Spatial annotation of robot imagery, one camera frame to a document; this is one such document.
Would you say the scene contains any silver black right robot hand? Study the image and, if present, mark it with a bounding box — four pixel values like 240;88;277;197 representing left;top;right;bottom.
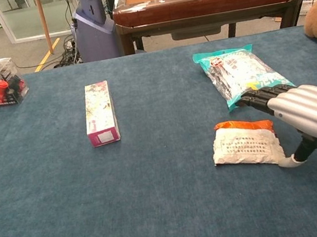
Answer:
235;77;317;175

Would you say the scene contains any white orange snack packet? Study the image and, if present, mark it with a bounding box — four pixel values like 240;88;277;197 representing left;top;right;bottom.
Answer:
207;112;287;177

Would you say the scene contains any teal transparent snack bag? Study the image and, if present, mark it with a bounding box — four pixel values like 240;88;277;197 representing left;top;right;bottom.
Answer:
191;37;299;117

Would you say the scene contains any white plastic basket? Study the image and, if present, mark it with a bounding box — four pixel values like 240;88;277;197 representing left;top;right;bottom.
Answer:
299;0;317;16

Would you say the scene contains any dark wood mahjong table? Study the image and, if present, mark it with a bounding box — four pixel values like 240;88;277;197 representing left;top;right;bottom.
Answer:
109;0;315;58

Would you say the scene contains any blue table cloth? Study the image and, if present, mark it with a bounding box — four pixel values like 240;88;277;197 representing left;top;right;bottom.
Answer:
0;22;317;237

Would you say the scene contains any pink floral carton box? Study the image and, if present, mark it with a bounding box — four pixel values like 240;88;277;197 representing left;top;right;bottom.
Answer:
77;79;123;149

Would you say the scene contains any purple grey robot stand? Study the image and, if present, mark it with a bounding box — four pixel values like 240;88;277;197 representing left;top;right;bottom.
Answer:
67;0;122;65

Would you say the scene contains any wooden pole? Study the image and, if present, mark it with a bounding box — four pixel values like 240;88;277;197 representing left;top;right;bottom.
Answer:
34;0;55;56

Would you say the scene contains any floor cable bundle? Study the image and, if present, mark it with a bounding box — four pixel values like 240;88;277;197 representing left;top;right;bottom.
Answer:
49;34;83;70

